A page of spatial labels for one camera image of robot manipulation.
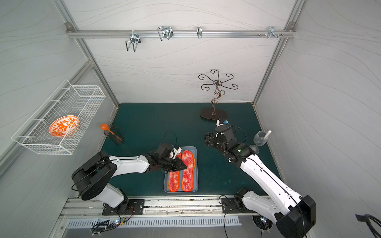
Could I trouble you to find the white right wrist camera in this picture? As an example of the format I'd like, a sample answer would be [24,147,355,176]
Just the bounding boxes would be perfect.
[216,118,230,127]

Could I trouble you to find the bronze scroll jewelry stand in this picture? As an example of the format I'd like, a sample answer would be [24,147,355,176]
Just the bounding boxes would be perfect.
[198,69,239,121]

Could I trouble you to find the clear measuring cup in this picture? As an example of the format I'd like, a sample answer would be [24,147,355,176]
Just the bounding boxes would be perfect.
[249,130,272,154]

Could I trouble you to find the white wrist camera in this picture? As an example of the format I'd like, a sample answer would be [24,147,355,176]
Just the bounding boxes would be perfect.
[169,145,182,159]
[216,118,230,127]

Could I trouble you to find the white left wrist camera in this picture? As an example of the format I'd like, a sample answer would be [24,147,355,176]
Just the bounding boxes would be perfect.
[169,145,182,159]

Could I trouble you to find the black cable bundle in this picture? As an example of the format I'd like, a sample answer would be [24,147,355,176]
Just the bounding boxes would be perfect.
[355,213,381,238]

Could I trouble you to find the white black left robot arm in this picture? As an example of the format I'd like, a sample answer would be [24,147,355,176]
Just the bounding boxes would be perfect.
[71,143,187,209]

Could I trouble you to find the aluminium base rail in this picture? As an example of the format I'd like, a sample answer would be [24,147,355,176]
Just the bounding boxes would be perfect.
[59,195,268,217]

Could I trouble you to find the red insole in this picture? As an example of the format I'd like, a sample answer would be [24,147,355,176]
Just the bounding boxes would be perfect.
[182,150,195,192]
[168,171,180,192]

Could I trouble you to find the white vent strip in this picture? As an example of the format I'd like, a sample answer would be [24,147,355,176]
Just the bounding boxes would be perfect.
[66,215,242,229]

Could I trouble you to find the metal bracket right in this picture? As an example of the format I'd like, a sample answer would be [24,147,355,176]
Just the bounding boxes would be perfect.
[258,27,284,39]

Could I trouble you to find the red insole top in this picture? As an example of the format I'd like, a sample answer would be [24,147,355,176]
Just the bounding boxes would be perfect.
[182,150,195,192]

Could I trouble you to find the metal hook small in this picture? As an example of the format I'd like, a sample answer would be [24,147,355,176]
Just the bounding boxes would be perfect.
[196,26,202,39]

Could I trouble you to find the blue plastic storage tray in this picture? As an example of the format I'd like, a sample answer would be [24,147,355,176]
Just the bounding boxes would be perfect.
[164,146,199,194]

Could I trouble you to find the aluminium top rail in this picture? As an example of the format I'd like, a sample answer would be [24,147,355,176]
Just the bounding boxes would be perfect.
[67,28,296,39]

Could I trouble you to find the orange patterned bowl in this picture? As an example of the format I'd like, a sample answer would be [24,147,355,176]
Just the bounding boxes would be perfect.
[49,115,79,137]

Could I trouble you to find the white wire basket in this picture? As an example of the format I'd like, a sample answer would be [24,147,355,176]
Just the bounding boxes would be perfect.
[12,80,105,155]

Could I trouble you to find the metal hook middle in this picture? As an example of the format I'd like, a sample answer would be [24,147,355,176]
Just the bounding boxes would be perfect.
[157,26,174,41]

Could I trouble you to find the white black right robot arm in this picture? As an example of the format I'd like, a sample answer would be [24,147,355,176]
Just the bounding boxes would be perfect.
[204,125,316,238]

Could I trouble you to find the metal hook left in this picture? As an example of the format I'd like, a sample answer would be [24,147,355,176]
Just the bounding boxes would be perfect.
[125,33,141,53]

